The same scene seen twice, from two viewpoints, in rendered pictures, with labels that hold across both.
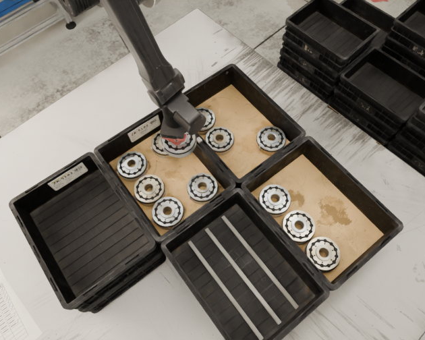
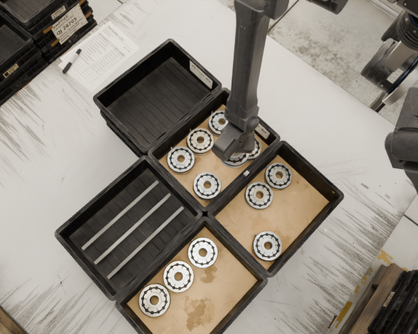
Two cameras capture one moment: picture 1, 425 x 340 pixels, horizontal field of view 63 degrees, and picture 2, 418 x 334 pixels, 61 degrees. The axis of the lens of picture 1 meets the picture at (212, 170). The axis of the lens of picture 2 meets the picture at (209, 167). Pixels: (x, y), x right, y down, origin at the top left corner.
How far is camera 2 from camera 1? 0.47 m
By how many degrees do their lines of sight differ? 25
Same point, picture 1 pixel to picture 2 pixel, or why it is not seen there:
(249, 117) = (292, 223)
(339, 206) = (204, 319)
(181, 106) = (228, 134)
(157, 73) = (233, 101)
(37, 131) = not seen: hidden behind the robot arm
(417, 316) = not seen: outside the picture
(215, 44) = (392, 183)
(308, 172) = (237, 287)
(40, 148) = not seen: hidden behind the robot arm
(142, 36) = (238, 75)
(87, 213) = (175, 97)
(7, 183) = (204, 35)
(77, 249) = (144, 97)
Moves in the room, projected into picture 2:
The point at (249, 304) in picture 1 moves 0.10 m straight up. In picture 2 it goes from (109, 236) to (103, 233)
